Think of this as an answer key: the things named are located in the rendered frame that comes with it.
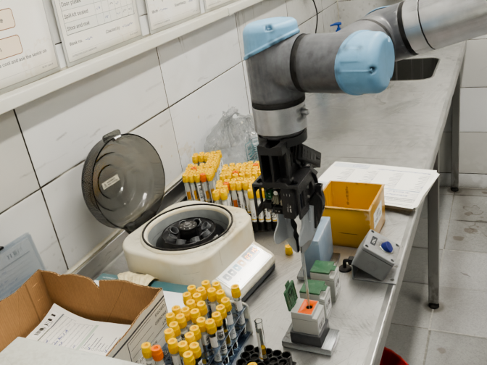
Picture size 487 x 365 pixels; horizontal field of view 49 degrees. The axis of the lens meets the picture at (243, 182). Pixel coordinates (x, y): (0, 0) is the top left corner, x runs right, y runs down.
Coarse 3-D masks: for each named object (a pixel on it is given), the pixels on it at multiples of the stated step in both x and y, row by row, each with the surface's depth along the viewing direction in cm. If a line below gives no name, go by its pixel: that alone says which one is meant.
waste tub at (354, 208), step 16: (336, 192) 131; (352, 192) 129; (368, 192) 127; (336, 208) 118; (352, 208) 131; (368, 208) 129; (384, 208) 127; (336, 224) 120; (352, 224) 118; (368, 224) 116; (336, 240) 122; (352, 240) 120
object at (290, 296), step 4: (288, 280) 92; (292, 280) 93; (288, 284) 92; (292, 284) 94; (288, 288) 92; (292, 288) 93; (284, 292) 91; (288, 292) 92; (292, 292) 93; (284, 296) 91; (288, 296) 92; (292, 296) 93; (296, 296) 95; (288, 300) 92; (292, 300) 93; (288, 304) 91; (292, 304) 93; (288, 308) 92
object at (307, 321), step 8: (296, 304) 93; (304, 304) 93; (312, 304) 93; (296, 312) 91; (304, 312) 91; (312, 312) 91; (320, 312) 92; (296, 320) 92; (304, 320) 91; (312, 320) 91; (320, 320) 92; (296, 328) 93; (304, 328) 92; (312, 328) 91; (320, 328) 92
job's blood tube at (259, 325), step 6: (258, 318) 87; (258, 324) 86; (258, 330) 87; (258, 336) 87; (264, 336) 88; (258, 342) 88; (264, 342) 88; (264, 348) 88; (264, 354) 89; (264, 360) 89
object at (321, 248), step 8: (320, 224) 113; (328, 224) 114; (320, 232) 109; (328, 232) 114; (312, 240) 107; (320, 240) 108; (328, 240) 114; (312, 248) 108; (320, 248) 108; (328, 248) 114; (304, 256) 109; (312, 256) 109; (320, 256) 109; (328, 256) 115; (336, 256) 117; (312, 264) 110; (336, 264) 115
